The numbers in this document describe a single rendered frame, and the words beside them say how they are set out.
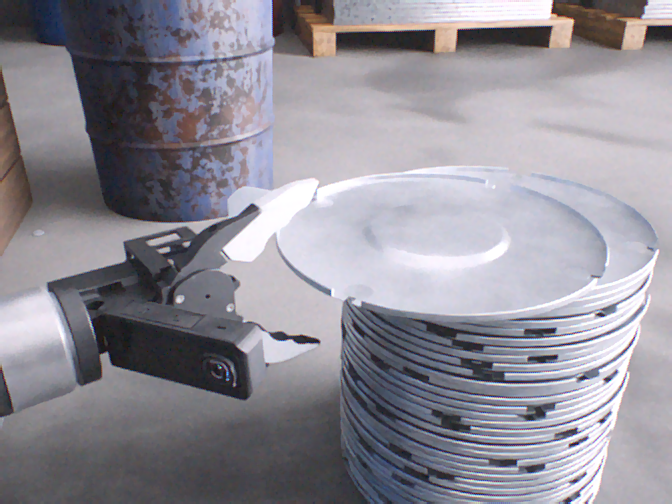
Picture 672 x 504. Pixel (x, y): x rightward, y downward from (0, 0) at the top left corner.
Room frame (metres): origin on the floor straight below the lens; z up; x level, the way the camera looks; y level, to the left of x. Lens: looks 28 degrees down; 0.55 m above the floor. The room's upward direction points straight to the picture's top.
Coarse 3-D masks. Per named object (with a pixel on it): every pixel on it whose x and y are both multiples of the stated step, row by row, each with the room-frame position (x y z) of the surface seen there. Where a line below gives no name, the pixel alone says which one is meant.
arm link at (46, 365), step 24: (0, 312) 0.34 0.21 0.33; (24, 312) 0.35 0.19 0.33; (48, 312) 0.35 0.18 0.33; (0, 336) 0.33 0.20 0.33; (24, 336) 0.33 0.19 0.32; (48, 336) 0.34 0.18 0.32; (0, 360) 0.32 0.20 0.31; (24, 360) 0.32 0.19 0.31; (48, 360) 0.33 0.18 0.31; (72, 360) 0.34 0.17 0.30; (24, 384) 0.32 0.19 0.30; (48, 384) 0.33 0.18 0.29; (72, 384) 0.34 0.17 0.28; (24, 408) 0.33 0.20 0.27
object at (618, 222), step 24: (432, 168) 0.71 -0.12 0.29; (456, 168) 0.72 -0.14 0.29; (480, 168) 0.72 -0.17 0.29; (504, 168) 0.71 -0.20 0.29; (552, 192) 0.65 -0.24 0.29; (576, 192) 0.65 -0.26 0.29; (600, 192) 0.64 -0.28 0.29; (600, 216) 0.59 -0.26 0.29; (624, 216) 0.59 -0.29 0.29; (624, 240) 0.54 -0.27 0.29; (648, 240) 0.54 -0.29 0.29; (624, 264) 0.49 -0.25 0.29; (648, 264) 0.48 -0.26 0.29; (600, 288) 0.44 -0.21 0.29
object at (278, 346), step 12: (264, 336) 0.43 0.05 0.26; (276, 336) 0.44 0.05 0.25; (288, 336) 0.45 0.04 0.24; (300, 336) 0.46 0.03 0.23; (264, 348) 0.43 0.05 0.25; (276, 348) 0.43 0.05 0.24; (288, 348) 0.44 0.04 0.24; (300, 348) 0.45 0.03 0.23; (312, 348) 0.46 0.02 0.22; (276, 360) 0.43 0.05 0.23
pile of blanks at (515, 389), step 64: (384, 320) 0.50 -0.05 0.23; (512, 320) 0.44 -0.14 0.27; (576, 320) 0.44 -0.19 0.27; (384, 384) 0.48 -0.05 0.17; (448, 384) 0.44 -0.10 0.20; (512, 384) 0.43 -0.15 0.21; (576, 384) 0.44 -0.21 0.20; (384, 448) 0.47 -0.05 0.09; (448, 448) 0.44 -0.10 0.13; (512, 448) 0.43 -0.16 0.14; (576, 448) 0.45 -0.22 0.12
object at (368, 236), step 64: (320, 192) 0.63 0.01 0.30; (384, 192) 0.63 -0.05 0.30; (448, 192) 0.63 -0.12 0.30; (512, 192) 0.63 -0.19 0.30; (320, 256) 0.49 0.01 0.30; (384, 256) 0.49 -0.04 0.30; (448, 256) 0.48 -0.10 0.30; (512, 256) 0.49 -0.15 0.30; (576, 256) 0.49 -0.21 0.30; (448, 320) 0.39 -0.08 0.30
